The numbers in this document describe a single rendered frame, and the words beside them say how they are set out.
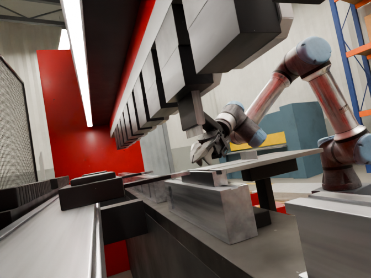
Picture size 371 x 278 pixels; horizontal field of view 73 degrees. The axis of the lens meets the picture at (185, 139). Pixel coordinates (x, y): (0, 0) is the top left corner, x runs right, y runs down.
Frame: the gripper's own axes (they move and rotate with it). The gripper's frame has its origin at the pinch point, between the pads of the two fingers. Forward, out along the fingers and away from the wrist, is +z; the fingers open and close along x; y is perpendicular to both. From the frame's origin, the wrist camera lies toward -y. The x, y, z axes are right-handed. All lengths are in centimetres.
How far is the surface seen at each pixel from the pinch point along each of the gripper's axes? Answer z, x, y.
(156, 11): -4.9, -8.9, -37.9
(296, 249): 24.3, -31.8, 3.6
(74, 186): 32.0, -1.8, -17.8
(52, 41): -451, 687, -206
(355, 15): -683, -18, 114
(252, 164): 9.0, -22.2, -1.6
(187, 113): 5.2, -10.4, -15.3
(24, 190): 34.0, 14.6, -19.7
